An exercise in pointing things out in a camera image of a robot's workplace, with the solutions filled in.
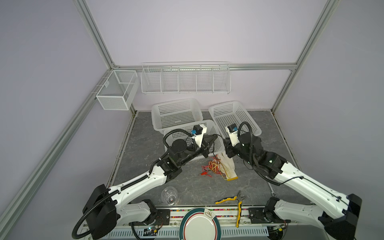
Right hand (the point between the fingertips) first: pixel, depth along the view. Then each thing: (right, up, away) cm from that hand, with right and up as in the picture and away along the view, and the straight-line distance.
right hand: (225, 140), depth 72 cm
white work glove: (+4, -18, +17) cm, 25 cm away
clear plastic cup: (-29, -31, +8) cm, 44 cm away
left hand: (-5, +1, -6) cm, 8 cm away
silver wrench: (+27, -30, +8) cm, 42 cm away
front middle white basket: (-4, +4, +30) cm, 30 cm away
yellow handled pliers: (+9, -32, +6) cm, 34 cm away
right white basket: (+14, +17, +47) cm, 52 cm away
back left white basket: (-34, +16, +47) cm, 60 cm away
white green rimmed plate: (-13, -41, 0) cm, 43 cm away
